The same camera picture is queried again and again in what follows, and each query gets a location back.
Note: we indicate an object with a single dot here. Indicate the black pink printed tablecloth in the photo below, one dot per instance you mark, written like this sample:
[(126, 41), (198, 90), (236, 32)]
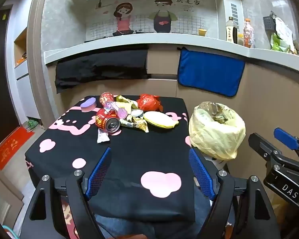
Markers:
[(129, 154)]

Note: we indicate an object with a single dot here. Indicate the black door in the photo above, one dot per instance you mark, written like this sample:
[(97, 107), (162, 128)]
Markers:
[(1, 79)]

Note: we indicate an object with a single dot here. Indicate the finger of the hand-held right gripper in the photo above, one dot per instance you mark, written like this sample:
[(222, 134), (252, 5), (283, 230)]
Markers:
[(261, 144), (286, 138)]

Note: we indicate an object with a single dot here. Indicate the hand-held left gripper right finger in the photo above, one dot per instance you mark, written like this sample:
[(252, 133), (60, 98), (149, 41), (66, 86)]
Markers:
[(201, 174)]

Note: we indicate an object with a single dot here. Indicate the cartoon couple wall poster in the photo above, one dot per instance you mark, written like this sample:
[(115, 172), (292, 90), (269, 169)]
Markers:
[(139, 12)]

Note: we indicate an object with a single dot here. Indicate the orange cap plastic bottle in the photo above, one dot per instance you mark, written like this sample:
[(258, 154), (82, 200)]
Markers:
[(249, 33)]

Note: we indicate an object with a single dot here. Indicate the pink jelly cup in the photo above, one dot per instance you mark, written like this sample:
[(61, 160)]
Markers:
[(122, 113)]

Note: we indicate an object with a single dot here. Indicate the black cloth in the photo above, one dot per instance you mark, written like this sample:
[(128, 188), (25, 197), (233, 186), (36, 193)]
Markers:
[(99, 67)]

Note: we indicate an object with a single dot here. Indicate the red doormat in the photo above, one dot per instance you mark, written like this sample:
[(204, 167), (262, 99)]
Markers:
[(11, 148)]

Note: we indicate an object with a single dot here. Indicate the person's jeans legs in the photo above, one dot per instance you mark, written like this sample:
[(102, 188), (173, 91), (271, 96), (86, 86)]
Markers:
[(144, 230)]

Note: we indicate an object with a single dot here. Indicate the green shoe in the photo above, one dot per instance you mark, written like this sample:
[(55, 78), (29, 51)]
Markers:
[(32, 125)]

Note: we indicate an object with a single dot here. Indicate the white plastic bag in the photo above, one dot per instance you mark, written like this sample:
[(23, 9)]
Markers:
[(284, 32)]

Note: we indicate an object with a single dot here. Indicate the blue towel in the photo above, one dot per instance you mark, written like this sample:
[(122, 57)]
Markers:
[(210, 72)]

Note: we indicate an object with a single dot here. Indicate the small brown bottle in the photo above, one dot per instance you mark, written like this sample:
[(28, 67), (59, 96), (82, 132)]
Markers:
[(240, 40)]

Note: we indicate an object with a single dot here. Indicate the green plastic bag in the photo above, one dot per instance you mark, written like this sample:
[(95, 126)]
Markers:
[(279, 45)]

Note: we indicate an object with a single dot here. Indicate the red plastic bag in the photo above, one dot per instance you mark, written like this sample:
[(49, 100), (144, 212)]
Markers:
[(149, 102)]

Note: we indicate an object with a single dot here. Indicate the red paper cup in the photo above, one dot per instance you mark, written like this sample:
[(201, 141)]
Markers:
[(106, 99)]

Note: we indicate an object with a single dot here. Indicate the yellow trash bag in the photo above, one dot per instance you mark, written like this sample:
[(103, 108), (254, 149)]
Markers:
[(214, 139)]

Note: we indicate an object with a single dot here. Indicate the yellow cup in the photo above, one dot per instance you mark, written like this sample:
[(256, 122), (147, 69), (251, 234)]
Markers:
[(202, 32)]

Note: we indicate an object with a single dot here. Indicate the pale yellow round pad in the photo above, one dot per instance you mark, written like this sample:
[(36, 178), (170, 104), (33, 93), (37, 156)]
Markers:
[(160, 120)]

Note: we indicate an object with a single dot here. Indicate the red drink can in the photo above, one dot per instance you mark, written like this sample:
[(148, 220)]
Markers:
[(106, 120)]

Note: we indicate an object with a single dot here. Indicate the yellow cartoon snack wrapper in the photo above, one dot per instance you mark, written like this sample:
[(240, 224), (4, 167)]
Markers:
[(135, 124)]

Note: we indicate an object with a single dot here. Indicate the white blue wrapper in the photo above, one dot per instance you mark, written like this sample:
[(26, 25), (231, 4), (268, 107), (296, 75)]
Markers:
[(135, 113)]

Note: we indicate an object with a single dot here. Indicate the dark sauce bottle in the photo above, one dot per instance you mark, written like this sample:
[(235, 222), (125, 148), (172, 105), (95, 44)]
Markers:
[(231, 31)]

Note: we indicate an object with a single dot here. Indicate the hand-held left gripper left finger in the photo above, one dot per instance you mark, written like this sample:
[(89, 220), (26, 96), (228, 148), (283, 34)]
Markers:
[(99, 171)]

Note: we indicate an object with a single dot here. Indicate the white snack wrapper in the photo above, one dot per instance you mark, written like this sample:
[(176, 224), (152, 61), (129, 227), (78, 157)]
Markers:
[(102, 137)]

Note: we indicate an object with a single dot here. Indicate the white vented wall box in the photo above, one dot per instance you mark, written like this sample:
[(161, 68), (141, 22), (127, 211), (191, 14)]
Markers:
[(233, 10)]

